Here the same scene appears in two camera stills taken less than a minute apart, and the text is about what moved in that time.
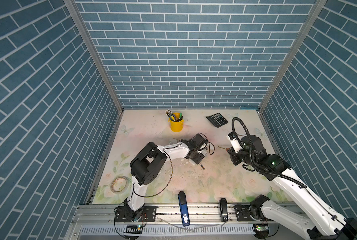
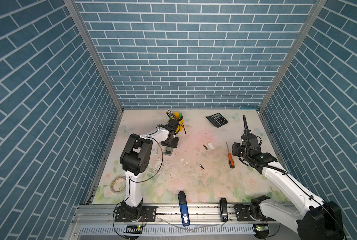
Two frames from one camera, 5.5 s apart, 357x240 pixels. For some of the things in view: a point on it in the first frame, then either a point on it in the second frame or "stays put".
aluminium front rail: (168, 215) stays put
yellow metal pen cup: (176, 126) stays put
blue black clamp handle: (184, 209) stays put
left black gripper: (200, 158) -> (175, 143)
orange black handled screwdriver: (227, 149) -> (231, 161)
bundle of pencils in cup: (170, 115) stays put
